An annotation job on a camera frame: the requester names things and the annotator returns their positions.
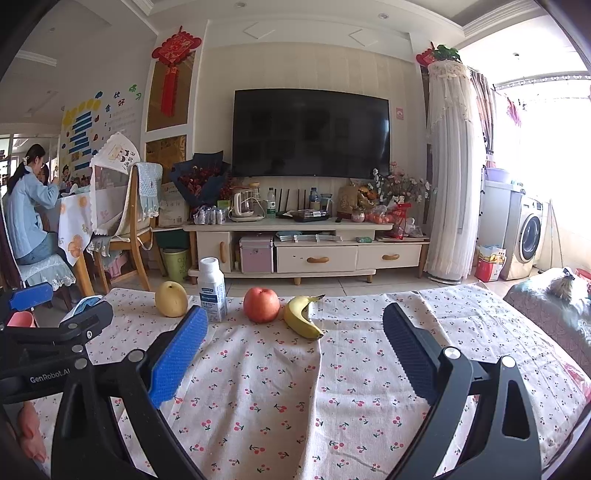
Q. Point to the small shaggy dog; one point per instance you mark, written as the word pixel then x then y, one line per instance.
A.
pixel 563 288

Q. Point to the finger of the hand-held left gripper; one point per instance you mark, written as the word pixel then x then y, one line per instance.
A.
pixel 30 296
pixel 92 318

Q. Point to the white plastic drink bottle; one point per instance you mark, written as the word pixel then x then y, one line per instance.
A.
pixel 212 290

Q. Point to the red chinese knot ornament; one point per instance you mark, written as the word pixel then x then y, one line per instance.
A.
pixel 175 50

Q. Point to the red apple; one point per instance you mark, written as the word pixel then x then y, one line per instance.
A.
pixel 262 304

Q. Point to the purple plastic basin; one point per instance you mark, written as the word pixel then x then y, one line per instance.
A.
pixel 497 175

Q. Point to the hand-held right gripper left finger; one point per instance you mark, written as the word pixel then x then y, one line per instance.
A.
pixel 178 355

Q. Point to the yellow pear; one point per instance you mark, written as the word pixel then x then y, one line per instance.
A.
pixel 171 300

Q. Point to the green label water bottle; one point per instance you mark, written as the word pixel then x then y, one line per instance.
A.
pixel 271 205

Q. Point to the glass kettle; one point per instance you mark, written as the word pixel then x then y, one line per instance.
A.
pixel 244 205

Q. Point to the chair with lace cover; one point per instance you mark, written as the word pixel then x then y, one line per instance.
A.
pixel 46 272

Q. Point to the yellow banana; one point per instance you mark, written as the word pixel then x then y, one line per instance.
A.
pixel 295 318

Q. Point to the yellow gift bag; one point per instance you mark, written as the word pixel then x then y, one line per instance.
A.
pixel 348 201

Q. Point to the patterned window curtain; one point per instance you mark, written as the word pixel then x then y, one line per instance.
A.
pixel 484 115

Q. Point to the wooden chair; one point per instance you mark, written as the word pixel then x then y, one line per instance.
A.
pixel 138 258

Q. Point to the person's left hand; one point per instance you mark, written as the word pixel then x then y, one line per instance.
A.
pixel 32 424

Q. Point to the pale green lace cloth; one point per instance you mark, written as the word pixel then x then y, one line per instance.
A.
pixel 147 189

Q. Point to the orange print tablecloth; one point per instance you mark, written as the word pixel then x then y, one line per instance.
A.
pixel 74 217

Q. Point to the lace-covered standing air conditioner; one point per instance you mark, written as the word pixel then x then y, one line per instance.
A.
pixel 450 175

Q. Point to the row of small silver bottles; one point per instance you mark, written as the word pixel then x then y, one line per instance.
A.
pixel 210 216

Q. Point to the black television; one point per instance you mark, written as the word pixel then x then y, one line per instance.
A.
pixel 311 134

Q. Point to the red bag of oranges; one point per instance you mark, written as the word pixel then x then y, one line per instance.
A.
pixel 385 219

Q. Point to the pink storage box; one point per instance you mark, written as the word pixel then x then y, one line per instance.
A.
pixel 256 254

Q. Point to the white blue milk carton box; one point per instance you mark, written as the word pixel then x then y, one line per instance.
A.
pixel 85 302

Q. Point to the pink round container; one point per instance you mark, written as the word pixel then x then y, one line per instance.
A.
pixel 21 319

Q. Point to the white cartoon print cover cloth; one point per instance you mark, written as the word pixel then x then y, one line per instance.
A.
pixel 113 152

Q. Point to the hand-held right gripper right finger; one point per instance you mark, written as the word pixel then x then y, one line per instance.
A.
pixel 411 350

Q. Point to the colourful wall poster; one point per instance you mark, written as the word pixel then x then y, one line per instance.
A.
pixel 83 129

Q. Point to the black router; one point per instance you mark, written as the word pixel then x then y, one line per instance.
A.
pixel 291 198

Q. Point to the black tray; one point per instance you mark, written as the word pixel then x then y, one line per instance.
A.
pixel 307 216

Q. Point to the red hanging garment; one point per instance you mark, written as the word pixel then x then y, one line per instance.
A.
pixel 513 113

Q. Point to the dark wrapped red bouquet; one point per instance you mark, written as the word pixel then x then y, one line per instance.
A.
pixel 201 180

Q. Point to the pink white artificial flowers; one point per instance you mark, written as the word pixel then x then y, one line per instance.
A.
pixel 406 184

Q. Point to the cream tv cabinet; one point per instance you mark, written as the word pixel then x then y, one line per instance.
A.
pixel 314 258

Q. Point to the green potted plant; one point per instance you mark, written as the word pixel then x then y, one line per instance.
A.
pixel 447 53

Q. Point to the red floor bag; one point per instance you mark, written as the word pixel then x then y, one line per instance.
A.
pixel 489 267

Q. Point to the cherry print tablecloth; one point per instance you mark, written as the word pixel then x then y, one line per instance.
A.
pixel 277 392

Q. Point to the red wall decoration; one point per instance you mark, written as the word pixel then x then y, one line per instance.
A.
pixel 424 57

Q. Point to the green waste bin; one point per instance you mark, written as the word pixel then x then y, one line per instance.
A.
pixel 174 265

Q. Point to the front-load washing machine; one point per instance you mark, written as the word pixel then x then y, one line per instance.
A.
pixel 528 240

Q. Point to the blue cap bottle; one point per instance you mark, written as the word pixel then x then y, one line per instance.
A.
pixel 314 201

